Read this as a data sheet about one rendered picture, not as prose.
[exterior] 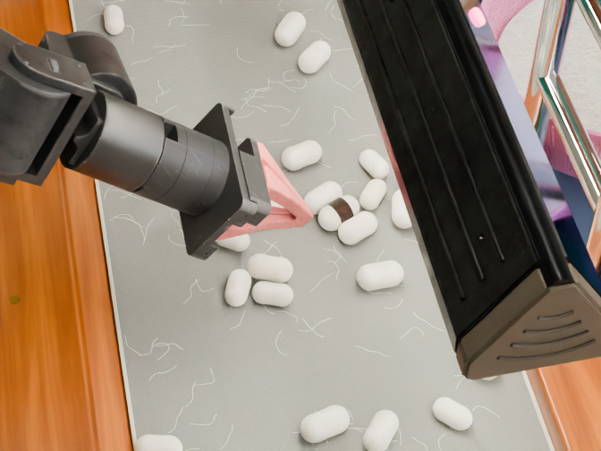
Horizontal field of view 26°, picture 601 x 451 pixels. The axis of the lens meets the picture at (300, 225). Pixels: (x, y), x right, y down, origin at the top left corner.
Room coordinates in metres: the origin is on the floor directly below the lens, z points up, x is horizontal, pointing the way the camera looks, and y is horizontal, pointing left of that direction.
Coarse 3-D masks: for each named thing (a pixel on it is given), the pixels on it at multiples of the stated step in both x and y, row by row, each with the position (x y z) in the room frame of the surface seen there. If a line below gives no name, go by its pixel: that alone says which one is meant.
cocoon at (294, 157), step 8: (304, 144) 0.74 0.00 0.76; (312, 144) 0.74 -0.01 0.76; (288, 152) 0.73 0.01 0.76; (296, 152) 0.73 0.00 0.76; (304, 152) 0.73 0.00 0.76; (312, 152) 0.73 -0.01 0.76; (320, 152) 0.74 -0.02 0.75; (288, 160) 0.73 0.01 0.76; (296, 160) 0.73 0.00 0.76; (304, 160) 0.73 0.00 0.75; (312, 160) 0.73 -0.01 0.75; (288, 168) 0.73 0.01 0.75; (296, 168) 0.72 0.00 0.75
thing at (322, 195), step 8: (328, 184) 0.70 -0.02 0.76; (336, 184) 0.70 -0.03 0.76; (312, 192) 0.69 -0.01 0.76; (320, 192) 0.69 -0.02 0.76; (328, 192) 0.69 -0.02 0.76; (336, 192) 0.69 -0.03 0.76; (304, 200) 0.69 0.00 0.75; (312, 200) 0.68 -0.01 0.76; (320, 200) 0.68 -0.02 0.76; (328, 200) 0.68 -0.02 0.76; (312, 208) 0.68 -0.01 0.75; (320, 208) 0.68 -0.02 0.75
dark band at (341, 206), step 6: (342, 198) 0.68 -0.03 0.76; (330, 204) 0.68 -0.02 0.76; (336, 204) 0.67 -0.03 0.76; (342, 204) 0.67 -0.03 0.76; (348, 204) 0.67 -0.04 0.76; (336, 210) 0.67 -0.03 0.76; (342, 210) 0.67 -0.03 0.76; (348, 210) 0.67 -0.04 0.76; (342, 216) 0.67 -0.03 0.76; (348, 216) 0.67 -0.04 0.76; (342, 222) 0.66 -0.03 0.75
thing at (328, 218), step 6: (348, 198) 0.68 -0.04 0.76; (354, 198) 0.68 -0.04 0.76; (354, 204) 0.68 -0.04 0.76; (324, 210) 0.67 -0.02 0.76; (330, 210) 0.67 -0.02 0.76; (354, 210) 0.67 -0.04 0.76; (318, 216) 0.67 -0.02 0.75; (324, 216) 0.66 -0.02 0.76; (330, 216) 0.66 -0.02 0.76; (336, 216) 0.66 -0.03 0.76; (324, 222) 0.66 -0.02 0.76; (330, 222) 0.66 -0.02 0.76; (336, 222) 0.66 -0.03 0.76; (324, 228) 0.66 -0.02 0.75; (330, 228) 0.66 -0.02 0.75; (336, 228) 0.66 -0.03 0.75
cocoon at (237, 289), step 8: (232, 272) 0.61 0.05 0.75; (240, 272) 0.61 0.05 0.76; (232, 280) 0.60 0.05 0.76; (240, 280) 0.60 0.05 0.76; (248, 280) 0.60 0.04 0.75; (232, 288) 0.59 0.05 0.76; (240, 288) 0.59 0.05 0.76; (248, 288) 0.60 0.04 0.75; (224, 296) 0.59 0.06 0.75; (232, 296) 0.59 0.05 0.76; (240, 296) 0.59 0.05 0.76; (232, 304) 0.58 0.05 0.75; (240, 304) 0.58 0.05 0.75
